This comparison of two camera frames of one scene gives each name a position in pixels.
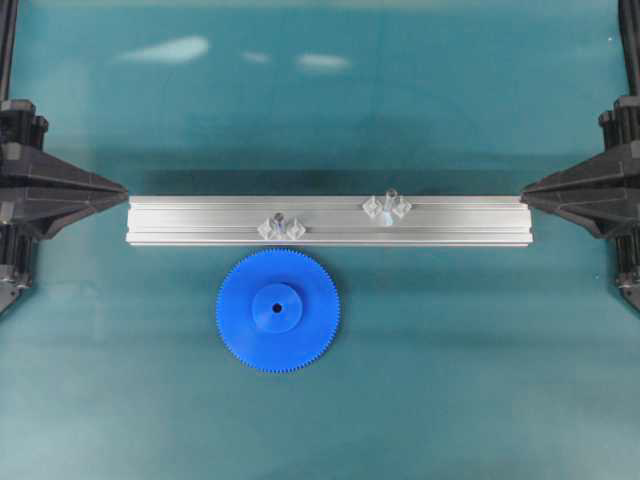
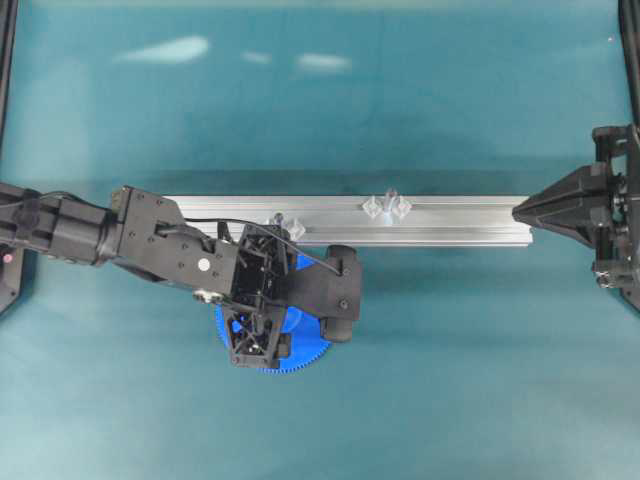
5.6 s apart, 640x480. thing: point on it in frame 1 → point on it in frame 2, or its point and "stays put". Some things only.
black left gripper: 38,191 → 264,268
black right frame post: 629,12 stays put
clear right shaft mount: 391,207 stays put
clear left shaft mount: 279,226 stays put
